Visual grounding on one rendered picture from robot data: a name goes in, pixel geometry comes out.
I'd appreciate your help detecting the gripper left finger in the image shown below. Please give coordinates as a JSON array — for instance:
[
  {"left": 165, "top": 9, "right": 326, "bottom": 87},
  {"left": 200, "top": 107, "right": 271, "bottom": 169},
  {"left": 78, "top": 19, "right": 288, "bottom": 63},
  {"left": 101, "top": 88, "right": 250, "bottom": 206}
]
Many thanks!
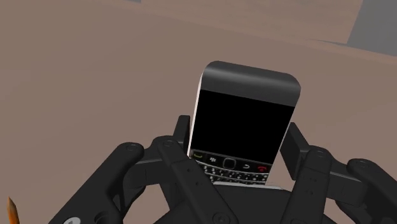
[{"left": 48, "top": 115, "right": 240, "bottom": 224}]

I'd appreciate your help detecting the black keypad mobile phone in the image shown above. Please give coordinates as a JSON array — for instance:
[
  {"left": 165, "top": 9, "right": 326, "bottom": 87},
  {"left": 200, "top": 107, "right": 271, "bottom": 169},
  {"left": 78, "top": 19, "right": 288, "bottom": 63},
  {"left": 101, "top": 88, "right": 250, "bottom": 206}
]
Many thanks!
[{"left": 186, "top": 60, "right": 302, "bottom": 187}]

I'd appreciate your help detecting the orange pointed pencil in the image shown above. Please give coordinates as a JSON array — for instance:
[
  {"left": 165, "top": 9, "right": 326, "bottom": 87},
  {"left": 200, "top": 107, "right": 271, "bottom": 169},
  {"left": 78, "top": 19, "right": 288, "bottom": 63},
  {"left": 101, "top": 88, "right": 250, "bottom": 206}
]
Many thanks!
[{"left": 6, "top": 196, "right": 21, "bottom": 224}]

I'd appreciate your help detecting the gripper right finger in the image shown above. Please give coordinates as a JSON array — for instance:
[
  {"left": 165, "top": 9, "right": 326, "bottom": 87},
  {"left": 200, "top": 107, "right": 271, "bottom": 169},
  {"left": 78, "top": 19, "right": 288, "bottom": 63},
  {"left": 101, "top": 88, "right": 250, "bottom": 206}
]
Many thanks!
[{"left": 279, "top": 122, "right": 397, "bottom": 224}]

